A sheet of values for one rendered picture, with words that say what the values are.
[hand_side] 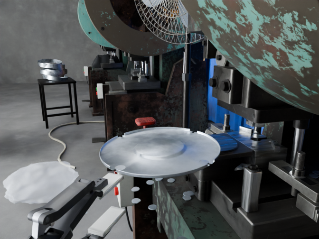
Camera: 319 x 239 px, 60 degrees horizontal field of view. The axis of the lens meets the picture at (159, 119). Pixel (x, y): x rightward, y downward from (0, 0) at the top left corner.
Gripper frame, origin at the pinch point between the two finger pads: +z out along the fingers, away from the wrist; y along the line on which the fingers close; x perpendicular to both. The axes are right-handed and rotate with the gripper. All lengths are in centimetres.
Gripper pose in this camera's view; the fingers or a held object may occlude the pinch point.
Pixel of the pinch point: (107, 201)
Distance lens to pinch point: 48.7
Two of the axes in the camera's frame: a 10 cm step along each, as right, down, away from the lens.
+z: 3.9, -2.6, 8.8
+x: -9.2, -1.0, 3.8
